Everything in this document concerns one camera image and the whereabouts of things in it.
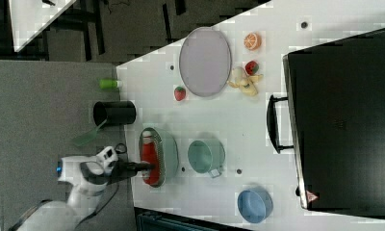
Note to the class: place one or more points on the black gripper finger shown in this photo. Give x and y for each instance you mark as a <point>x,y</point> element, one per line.
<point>149,166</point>

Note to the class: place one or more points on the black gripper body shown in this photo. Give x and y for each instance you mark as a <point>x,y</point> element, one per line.
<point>123,171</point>

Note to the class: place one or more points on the red ketchup bottle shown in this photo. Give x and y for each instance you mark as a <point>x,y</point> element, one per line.
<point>150,177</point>

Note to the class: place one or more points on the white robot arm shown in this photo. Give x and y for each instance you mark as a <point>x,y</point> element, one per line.
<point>88,177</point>

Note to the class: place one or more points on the green oval strainer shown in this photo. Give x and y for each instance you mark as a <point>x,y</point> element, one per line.
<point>167,153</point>

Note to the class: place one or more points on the green spatula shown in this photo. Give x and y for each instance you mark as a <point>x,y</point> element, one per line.
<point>88,136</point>

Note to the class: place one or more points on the black cylindrical cup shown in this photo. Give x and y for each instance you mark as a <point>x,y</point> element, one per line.
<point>114,113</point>

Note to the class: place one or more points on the green metal mug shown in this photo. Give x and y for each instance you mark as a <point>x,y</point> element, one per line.
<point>206,156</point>

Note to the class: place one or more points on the green small bottle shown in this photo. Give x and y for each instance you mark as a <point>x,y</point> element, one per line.
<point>110,84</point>

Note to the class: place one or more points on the blue bowl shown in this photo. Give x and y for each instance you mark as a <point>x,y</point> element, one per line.
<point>254,204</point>

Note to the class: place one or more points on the grey round plate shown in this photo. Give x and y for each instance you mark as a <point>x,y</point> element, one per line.
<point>205,61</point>

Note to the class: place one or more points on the toy peeled banana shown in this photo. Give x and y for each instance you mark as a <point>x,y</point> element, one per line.
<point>245,83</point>

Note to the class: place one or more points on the toy strawberry half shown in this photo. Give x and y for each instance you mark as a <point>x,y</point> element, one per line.
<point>251,68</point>

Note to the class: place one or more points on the toy orange slice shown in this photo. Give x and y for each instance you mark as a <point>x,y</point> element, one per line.
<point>252,41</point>

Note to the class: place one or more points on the black toaster oven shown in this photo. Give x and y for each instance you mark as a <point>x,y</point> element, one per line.
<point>336,99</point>

